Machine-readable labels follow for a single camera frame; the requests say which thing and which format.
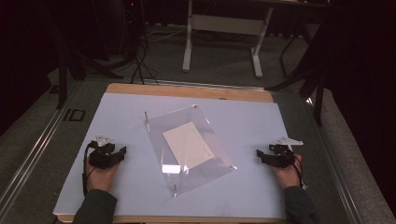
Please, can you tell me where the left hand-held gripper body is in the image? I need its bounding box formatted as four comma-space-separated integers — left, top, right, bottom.
88, 134, 123, 170

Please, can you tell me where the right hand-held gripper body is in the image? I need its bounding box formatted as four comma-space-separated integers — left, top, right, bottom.
266, 136, 304, 169

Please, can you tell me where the person's left hand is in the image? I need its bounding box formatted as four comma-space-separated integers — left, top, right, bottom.
86, 156, 121, 193

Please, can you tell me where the person's right hand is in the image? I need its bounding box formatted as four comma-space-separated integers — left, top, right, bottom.
268, 153, 304, 190

